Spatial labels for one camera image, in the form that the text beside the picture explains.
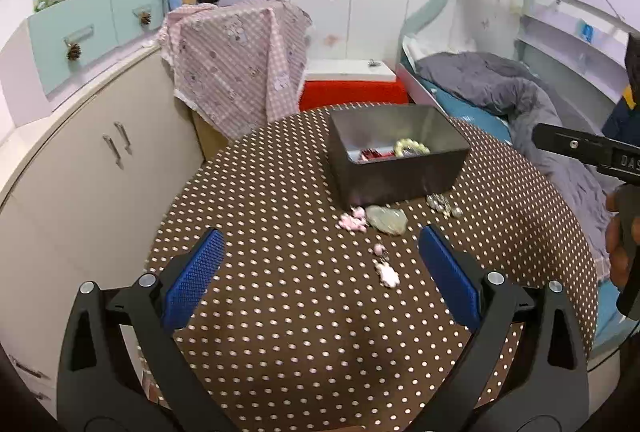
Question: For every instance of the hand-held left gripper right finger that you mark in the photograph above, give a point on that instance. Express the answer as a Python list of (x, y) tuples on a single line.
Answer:
[(450, 277)]

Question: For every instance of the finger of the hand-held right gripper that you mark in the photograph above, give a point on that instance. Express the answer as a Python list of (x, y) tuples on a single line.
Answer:
[(565, 141)]

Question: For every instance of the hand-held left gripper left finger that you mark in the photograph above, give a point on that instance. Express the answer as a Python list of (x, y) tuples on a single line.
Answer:
[(195, 277)]

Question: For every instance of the silver pearl earrings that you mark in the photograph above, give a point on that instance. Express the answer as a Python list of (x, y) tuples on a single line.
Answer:
[(445, 206)]

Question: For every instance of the pale green jade pendant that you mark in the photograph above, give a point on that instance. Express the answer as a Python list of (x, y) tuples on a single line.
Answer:
[(386, 219)]

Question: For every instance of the dark grey metal box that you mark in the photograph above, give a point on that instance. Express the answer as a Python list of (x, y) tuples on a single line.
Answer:
[(400, 177)]

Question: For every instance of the pink hair clip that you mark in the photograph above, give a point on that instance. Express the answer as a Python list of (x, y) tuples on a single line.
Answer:
[(353, 219)]

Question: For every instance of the red jewelry piece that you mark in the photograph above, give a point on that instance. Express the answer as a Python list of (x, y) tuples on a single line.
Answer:
[(376, 154)]

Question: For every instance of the person's right hand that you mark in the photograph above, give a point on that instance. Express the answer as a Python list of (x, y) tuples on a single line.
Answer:
[(620, 257)]

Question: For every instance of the person's dark blue jacket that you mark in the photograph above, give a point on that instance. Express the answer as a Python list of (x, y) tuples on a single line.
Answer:
[(625, 116)]

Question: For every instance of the grey blanket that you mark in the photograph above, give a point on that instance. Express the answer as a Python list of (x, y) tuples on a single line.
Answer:
[(520, 96)]

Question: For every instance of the blue bed mattress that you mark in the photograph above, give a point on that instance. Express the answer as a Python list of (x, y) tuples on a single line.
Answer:
[(475, 114)]

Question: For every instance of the brown polka dot tablecloth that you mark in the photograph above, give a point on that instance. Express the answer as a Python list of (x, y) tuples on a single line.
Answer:
[(300, 312)]

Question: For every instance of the white cabinet with doors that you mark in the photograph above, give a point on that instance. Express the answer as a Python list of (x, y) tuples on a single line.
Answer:
[(75, 192)]

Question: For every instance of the red box with white lid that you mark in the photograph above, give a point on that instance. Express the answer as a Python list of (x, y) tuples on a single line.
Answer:
[(350, 94)]

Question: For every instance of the pink checked cloth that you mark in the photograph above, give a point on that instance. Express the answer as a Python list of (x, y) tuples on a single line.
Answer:
[(235, 56)]

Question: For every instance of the pinecone drawer knob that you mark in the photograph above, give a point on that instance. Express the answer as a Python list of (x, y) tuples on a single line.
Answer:
[(145, 18), (74, 52)]

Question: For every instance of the teal drawer unit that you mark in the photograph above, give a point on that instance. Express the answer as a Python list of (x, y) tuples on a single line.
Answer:
[(95, 29)]

